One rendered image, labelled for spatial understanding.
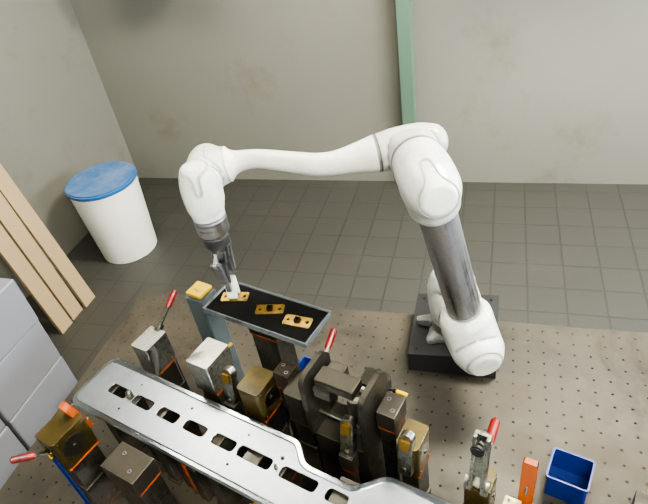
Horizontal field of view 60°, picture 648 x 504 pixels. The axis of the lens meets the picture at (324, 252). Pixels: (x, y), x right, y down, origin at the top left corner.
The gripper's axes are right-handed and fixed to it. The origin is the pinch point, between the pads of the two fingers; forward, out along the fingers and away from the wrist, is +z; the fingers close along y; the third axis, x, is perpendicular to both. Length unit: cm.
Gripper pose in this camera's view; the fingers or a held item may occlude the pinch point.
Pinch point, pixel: (231, 286)
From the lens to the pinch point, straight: 171.2
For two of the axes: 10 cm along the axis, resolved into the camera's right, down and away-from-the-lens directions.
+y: -1.4, 6.2, -7.7
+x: 9.8, -0.2, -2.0
